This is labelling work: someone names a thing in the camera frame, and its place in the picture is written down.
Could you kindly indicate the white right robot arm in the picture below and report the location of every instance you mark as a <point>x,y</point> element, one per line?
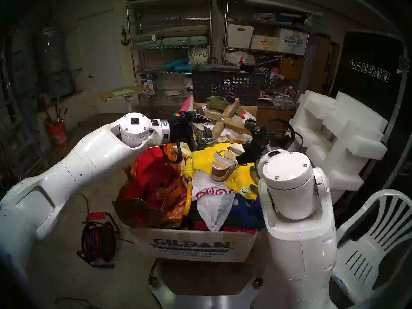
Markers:
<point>299,263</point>

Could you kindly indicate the dark anchor wall ornament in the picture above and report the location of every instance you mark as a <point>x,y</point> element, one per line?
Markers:
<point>125,39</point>

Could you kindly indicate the small Gildan cardboard box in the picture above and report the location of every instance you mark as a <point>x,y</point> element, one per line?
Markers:
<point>293,42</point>

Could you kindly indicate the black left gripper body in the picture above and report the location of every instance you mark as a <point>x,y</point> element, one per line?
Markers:
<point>182,128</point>

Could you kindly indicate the dark blue fabric bag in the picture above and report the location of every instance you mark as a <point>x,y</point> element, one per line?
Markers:
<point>251,211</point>

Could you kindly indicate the beige green work glove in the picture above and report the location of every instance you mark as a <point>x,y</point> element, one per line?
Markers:
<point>254,176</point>

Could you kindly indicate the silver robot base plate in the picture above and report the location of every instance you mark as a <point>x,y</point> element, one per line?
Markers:
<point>167,298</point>

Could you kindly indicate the white door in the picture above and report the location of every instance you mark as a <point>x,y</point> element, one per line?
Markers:
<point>101,60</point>

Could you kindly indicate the pink flowers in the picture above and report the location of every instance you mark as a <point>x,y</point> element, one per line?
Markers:
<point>286,89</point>

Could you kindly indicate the grey water heater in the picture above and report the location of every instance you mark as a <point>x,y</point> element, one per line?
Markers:
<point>58,67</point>

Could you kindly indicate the black plastic mesh basket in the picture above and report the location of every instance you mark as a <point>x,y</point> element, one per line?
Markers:
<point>209,83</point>

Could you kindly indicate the black flight case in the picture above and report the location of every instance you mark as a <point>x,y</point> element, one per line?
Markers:
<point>370,51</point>

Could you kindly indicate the white storage bin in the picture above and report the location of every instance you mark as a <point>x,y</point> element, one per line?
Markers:
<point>239,38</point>

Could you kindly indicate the orange bucket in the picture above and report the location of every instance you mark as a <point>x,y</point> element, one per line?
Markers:
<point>58,134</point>

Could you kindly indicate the red orange patterned bag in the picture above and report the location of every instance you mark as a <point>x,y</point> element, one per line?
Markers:
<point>151,189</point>

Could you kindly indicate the white red-print plastic bag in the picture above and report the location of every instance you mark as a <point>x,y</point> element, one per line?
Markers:
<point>215,208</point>

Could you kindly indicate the red fabric item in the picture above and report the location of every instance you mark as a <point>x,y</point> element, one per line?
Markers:
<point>235,229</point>

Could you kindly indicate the turquoise folded cushion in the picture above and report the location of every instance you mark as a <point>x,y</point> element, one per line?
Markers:
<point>175,63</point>

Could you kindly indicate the green knit gloves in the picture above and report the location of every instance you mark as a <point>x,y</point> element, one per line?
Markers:
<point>217,102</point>

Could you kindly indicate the tan wooden board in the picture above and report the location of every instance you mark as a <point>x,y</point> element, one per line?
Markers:
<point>320,65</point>

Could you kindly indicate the HOPE text pillow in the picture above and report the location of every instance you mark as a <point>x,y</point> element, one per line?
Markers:
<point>198,56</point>

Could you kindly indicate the white stand cardboard-top table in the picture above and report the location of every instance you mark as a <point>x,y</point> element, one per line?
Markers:
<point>122,92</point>

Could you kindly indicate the large Gildan cardboard box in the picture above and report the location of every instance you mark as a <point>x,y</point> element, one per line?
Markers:
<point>193,244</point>

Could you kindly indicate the teal seat cushion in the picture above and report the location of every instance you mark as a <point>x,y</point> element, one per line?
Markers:
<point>185,42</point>

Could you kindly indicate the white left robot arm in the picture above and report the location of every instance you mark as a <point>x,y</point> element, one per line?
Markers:
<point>80,163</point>

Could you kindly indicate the large brown box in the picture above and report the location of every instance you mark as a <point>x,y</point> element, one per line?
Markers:
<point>273,113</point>

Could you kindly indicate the white foam packing block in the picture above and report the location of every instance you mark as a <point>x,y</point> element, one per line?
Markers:
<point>328,141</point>

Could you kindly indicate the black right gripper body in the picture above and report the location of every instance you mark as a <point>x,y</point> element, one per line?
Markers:
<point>257,141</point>

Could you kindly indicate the wooden cross caster dolly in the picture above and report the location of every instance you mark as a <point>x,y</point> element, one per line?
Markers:
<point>230,115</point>

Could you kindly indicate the blue white product box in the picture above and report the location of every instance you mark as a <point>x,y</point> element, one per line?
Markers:
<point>149,83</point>

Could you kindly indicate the white plastic chair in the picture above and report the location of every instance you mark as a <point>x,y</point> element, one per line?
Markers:
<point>370,257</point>

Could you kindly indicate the pink white plastic bag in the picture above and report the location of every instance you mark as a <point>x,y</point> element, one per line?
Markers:
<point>239,58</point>

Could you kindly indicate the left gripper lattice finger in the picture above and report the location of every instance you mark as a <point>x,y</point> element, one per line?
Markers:
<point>209,140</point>
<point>202,118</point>

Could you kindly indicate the small labelled cardboard box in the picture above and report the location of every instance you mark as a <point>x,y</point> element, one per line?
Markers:
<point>264,42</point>

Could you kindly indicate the beige seat cushion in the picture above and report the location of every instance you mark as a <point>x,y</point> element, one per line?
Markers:
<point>185,31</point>
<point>146,38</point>

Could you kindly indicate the brown cardboard box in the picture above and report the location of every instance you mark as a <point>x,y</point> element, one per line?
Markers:
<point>291,68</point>

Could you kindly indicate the crumpled clear plastic bag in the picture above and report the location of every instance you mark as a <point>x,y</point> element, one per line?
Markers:
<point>282,100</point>

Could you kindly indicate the cream fabric piece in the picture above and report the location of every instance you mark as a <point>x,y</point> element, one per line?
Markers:
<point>185,149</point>

